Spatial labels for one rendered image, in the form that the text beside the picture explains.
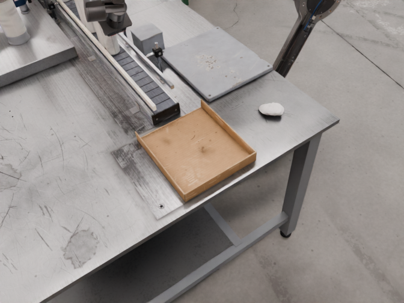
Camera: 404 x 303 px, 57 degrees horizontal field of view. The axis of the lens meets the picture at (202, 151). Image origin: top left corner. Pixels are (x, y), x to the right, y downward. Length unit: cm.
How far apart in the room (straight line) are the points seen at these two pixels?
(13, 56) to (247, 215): 132
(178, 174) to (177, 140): 14
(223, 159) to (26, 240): 60
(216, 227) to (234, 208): 33
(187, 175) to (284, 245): 94
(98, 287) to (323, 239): 109
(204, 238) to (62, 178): 74
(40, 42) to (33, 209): 80
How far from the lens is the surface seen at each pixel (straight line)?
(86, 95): 147
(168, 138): 123
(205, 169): 113
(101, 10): 125
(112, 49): 153
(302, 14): 184
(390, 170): 235
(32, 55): 168
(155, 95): 131
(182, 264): 165
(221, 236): 170
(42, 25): 186
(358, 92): 276
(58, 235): 111
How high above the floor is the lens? 174
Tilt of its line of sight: 50 degrees down
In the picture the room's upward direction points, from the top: 5 degrees counter-clockwise
